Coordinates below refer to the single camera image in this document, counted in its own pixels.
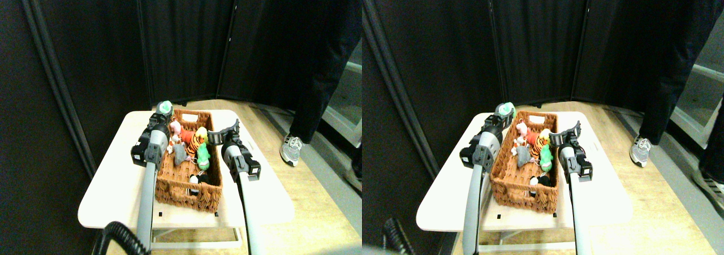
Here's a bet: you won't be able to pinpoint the brown wicker basket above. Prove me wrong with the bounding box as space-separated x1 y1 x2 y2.
154 109 223 213
490 111 561 214

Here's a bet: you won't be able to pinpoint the low white table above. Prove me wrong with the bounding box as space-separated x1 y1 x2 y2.
416 113 633 252
78 110 295 250

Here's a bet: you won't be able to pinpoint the black curtain stand pole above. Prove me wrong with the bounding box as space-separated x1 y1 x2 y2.
19 0 98 179
362 1 441 179

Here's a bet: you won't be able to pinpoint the person's legs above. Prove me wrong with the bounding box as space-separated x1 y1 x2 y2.
279 0 363 195
630 0 724 213

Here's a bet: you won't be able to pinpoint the white shelf unit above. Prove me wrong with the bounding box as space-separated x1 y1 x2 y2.
322 60 363 134
670 63 724 149

